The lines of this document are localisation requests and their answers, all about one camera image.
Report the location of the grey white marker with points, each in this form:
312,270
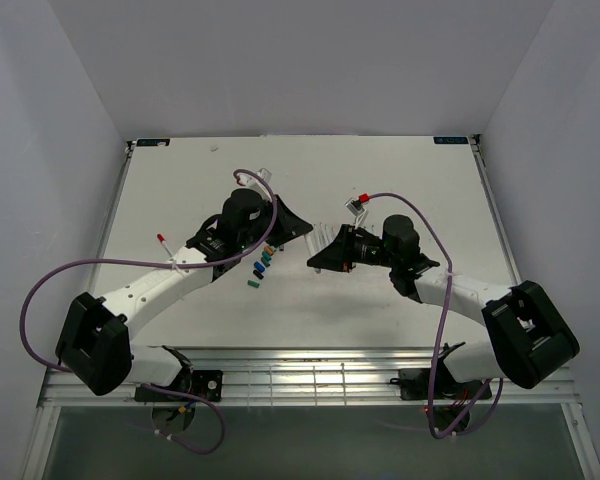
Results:
317,231

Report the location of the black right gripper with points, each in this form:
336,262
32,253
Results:
339,255

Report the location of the red capped white marker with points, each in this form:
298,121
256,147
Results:
161,239

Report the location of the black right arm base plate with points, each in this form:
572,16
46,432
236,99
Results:
413,385

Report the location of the right aluminium side rail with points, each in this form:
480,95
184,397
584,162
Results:
505,240

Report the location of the blue label sticker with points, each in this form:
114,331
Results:
450,140
153,142

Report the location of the aluminium frame rail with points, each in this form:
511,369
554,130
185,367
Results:
301,377

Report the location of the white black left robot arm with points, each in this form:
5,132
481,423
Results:
96,340

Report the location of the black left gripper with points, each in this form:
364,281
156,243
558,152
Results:
289,225

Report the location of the blue label sticker right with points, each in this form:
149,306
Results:
450,140

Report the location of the light blue white marker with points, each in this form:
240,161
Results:
324,233

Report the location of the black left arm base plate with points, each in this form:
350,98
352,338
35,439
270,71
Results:
206,384

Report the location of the blue label sticker left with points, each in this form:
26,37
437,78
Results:
153,142

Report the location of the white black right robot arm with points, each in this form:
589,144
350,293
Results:
466,362

